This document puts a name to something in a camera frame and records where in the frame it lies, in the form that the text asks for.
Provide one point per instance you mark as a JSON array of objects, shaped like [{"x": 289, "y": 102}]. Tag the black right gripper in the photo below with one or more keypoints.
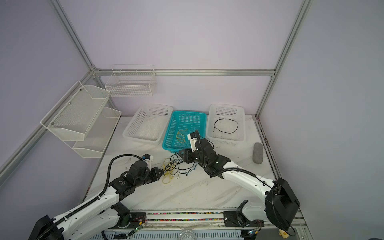
[{"x": 187, "y": 156}]

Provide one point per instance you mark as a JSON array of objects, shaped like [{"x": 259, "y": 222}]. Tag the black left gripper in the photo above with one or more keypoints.
[{"x": 156, "y": 177}]

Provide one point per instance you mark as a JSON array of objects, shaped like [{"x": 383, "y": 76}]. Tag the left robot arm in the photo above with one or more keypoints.
[{"x": 103, "y": 211}]

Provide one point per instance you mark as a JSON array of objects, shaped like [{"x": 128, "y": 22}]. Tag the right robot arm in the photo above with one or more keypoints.
[{"x": 281, "y": 203}]

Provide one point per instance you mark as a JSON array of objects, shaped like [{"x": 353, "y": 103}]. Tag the white plastic basket right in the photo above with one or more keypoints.
[{"x": 226, "y": 124}]

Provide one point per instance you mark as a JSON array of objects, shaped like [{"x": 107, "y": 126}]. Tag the white plastic basket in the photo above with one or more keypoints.
[
  {"x": 226, "y": 124},
  {"x": 148, "y": 124}
]

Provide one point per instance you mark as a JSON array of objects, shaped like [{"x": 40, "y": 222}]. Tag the teal plastic basket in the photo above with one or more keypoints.
[{"x": 180, "y": 125}]

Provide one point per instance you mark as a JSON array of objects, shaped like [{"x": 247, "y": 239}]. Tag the white plastic basket left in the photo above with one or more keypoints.
[{"x": 148, "y": 124}]

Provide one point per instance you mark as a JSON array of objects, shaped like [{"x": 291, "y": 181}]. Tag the grey oval stone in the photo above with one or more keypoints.
[{"x": 258, "y": 153}]

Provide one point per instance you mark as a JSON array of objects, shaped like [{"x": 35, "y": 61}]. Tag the small yellow figure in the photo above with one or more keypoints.
[{"x": 283, "y": 234}]

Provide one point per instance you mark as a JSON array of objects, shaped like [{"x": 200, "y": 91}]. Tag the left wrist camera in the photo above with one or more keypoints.
[{"x": 148, "y": 159}]

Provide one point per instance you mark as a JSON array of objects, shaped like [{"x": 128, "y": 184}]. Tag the white mesh wall shelf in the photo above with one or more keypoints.
[{"x": 83, "y": 121}]

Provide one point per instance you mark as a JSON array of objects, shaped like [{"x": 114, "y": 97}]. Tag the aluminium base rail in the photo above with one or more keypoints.
[{"x": 202, "y": 225}]

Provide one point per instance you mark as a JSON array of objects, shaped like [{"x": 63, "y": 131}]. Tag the white wire wall basket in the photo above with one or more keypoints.
[{"x": 132, "y": 81}]

